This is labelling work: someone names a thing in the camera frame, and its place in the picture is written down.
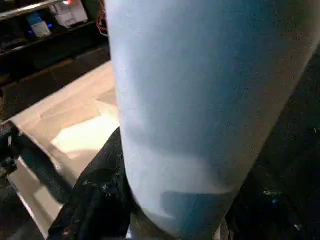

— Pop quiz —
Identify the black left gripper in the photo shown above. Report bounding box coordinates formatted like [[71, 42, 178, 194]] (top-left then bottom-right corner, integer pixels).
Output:
[[0, 122, 77, 203]]

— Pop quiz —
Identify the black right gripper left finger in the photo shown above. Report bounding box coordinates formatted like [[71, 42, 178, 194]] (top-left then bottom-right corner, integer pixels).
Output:
[[47, 125, 136, 240]]

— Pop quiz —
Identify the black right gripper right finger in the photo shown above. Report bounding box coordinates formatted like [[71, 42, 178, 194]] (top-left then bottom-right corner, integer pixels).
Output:
[[222, 165, 320, 240]]

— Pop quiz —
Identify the white plastic table top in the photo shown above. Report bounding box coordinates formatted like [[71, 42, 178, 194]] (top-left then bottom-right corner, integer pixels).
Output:
[[2, 60, 123, 239]]

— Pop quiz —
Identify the white plastic table leg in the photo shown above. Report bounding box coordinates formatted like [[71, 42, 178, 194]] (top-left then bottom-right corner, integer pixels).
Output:
[[104, 0, 320, 240]]

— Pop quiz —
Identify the black plastic mat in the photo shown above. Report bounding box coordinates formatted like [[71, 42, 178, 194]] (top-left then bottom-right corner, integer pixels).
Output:
[[0, 30, 320, 240]]

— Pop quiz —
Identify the white printed box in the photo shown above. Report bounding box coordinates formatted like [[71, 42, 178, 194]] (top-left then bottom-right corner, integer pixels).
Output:
[[50, 0, 90, 29], [27, 12, 54, 39]]

